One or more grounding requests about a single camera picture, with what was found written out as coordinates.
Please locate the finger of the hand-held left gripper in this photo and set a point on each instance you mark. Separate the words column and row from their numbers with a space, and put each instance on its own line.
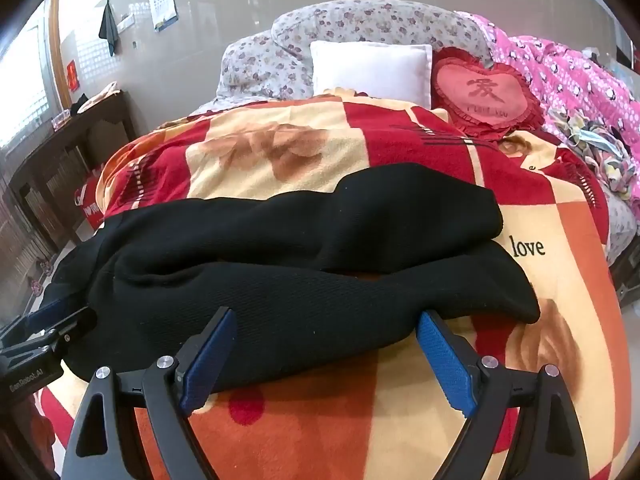
column 75, row 327
column 47, row 312

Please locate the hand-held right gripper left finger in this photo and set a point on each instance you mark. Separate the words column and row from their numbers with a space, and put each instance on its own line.
column 210, row 355

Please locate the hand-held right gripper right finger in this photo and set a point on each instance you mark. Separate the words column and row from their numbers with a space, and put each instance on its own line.
column 447, row 365

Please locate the black pants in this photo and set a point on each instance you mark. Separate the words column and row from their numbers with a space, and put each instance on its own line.
column 300, row 240

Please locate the pink slipper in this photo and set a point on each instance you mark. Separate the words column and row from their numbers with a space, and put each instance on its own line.
column 35, row 287
column 47, row 266

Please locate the red shopping bag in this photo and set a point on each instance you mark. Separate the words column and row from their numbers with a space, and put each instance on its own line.
column 90, row 200

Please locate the clear plastic packet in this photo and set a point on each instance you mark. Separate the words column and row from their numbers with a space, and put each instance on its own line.
column 61, row 120

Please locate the dark wooden table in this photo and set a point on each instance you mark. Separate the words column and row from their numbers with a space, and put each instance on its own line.
column 107, row 112

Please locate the small dark object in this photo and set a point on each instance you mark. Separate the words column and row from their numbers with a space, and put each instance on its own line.
column 79, row 105

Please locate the peach cloth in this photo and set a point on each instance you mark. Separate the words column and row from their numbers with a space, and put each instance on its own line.
column 102, row 95

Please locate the red orange printed blanket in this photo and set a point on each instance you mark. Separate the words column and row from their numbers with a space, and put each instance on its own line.
column 350, row 160

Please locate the patterned glass window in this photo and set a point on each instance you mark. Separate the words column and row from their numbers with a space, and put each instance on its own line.
column 25, row 85

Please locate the crumpled colourful cloth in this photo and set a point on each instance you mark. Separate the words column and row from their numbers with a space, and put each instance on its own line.
column 615, row 165

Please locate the light blue face mask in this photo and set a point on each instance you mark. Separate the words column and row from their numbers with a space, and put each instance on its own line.
column 602, row 139

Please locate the red heart-shaped cushion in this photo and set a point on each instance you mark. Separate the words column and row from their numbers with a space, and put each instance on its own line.
column 482, row 92

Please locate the dark hanging towel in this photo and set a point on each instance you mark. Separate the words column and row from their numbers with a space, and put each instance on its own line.
column 108, row 27

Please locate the white pillow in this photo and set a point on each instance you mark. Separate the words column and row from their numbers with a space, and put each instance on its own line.
column 370, row 67

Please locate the pink printed blanket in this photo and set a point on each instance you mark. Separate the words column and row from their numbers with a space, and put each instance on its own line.
column 550, row 70

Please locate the large grey floral pillow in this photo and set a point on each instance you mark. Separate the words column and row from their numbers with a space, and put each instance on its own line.
column 380, row 22

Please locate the red paper wall decoration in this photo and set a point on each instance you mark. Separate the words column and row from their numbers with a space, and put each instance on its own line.
column 72, row 75

